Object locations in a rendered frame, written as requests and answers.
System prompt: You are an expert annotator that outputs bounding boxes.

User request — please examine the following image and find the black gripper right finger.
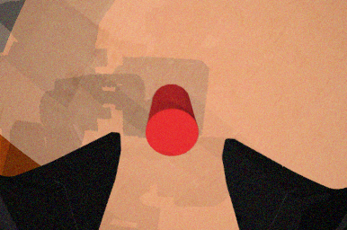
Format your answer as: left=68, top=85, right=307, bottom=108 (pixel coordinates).
left=221, top=138, right=347, bottom=230

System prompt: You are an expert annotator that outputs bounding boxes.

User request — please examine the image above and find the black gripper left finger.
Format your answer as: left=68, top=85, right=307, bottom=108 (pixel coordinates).
left=0, top=132, right=120, bottom=230

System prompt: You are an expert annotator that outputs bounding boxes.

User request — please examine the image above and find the red cylinder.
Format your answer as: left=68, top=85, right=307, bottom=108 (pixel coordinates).
left=146, top=84, right=199, bottom=156

